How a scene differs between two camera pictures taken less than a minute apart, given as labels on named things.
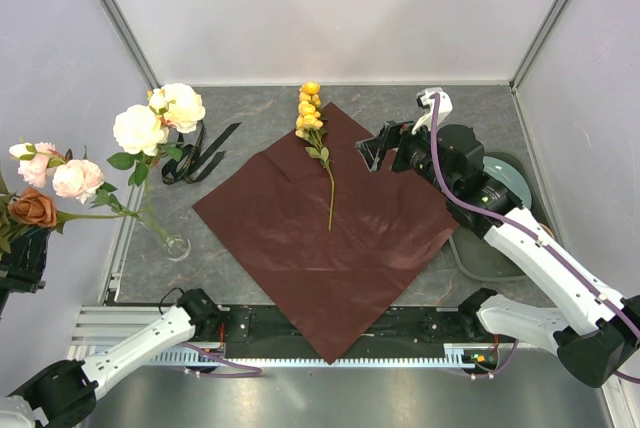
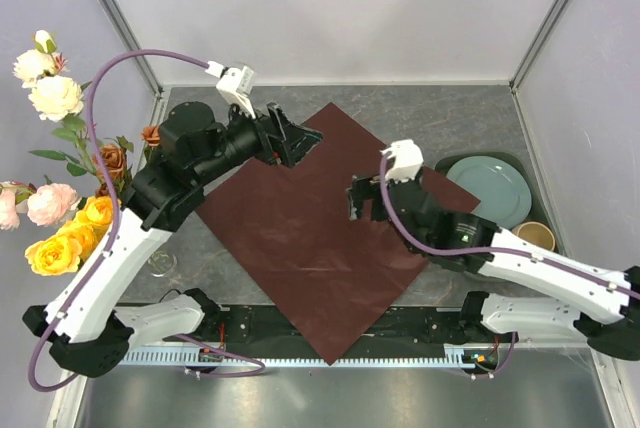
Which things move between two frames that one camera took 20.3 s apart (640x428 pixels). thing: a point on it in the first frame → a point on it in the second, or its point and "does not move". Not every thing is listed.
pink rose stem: x=73 y=178 → x=48 y=205
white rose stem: x=142 y=129 → x=55 y=97
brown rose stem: x=36 y=208 → x=116 y=162
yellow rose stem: x=310 y=126 → x=65 y=251
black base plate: x=396 y=325 does not move
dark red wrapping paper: x=331 y=283 does not move
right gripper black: x=391 y=135 → x=364 y=188
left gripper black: x=23 y=267 → x=290 y=141
